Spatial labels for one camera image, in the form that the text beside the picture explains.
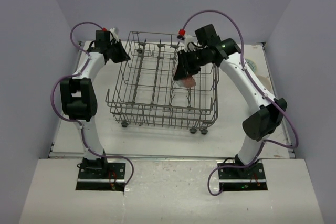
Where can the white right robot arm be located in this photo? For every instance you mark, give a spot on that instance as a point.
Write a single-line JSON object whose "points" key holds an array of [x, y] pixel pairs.
{"points": [[266, 111]]}

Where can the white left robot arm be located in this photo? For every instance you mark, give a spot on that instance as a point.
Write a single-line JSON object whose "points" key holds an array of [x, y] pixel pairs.
{"points": [[78, 97]]}

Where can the floral white bowl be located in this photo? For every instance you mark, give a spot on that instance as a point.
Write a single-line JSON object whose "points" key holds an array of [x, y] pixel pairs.
{"points": [[252, 65]]}

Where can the grey wire dish rack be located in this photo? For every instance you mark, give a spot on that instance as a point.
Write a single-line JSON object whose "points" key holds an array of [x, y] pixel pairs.
{"points": [[146, 94]]}

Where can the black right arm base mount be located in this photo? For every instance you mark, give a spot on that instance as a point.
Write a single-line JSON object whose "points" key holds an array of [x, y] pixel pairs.
{"points": [[250, 179]]}

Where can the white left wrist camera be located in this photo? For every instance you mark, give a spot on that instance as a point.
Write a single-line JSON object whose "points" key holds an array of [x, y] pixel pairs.
{"points": [[114, 31]]}

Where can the beige white bowl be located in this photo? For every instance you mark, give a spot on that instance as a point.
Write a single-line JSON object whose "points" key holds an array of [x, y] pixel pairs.
{"points": [[266, 83]]}

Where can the pink rimmed white bowl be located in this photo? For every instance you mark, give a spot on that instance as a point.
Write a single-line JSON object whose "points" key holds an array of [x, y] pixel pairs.
{"points": [[187, 82]]}

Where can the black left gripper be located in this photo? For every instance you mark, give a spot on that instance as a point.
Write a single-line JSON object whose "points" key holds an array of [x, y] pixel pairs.
{"points": [[122, 56]]}

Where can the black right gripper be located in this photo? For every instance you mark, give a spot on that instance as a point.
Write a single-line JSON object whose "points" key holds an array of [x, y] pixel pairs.
{"points": [[182, 71]]}

